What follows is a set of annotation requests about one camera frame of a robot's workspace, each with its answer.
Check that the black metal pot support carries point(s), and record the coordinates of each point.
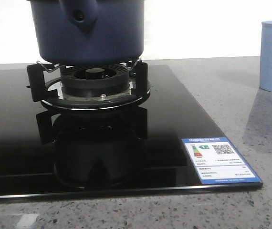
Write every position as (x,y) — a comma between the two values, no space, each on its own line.
(46,88)

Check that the dark blue cooking pot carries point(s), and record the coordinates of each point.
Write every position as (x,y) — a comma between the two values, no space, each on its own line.
(77,32)

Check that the black gas burner head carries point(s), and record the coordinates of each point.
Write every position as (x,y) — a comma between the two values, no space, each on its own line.
(92,81)

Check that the blue energy efficiency label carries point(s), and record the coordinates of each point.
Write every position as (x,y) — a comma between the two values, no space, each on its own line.
(217,161)

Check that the black glass gas cooktop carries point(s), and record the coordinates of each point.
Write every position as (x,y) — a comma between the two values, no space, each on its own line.
(136,150)

